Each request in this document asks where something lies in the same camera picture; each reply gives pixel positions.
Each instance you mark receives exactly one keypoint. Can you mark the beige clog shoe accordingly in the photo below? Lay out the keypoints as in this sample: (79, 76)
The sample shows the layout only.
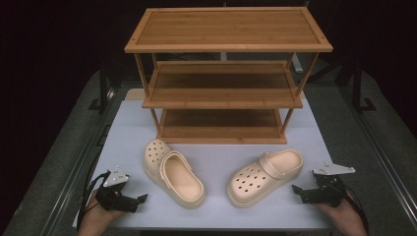
(178, 177)
(259, 182)

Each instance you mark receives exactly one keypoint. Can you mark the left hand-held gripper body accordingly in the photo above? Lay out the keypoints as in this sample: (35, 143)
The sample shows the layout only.
(113, 196)

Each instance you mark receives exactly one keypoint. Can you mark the wooden three-tier shoe rack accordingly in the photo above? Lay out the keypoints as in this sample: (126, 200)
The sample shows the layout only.
(226, 29)

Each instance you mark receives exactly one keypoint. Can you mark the black metal stand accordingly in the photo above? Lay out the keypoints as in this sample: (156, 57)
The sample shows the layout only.
(358, 88)
(103, 88)

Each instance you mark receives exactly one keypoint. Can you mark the metal floor rail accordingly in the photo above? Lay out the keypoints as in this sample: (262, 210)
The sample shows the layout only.
(383, 164)
(72, 183)

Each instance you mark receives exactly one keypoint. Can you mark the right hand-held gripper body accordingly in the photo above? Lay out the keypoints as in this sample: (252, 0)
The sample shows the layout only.
(327, 190)

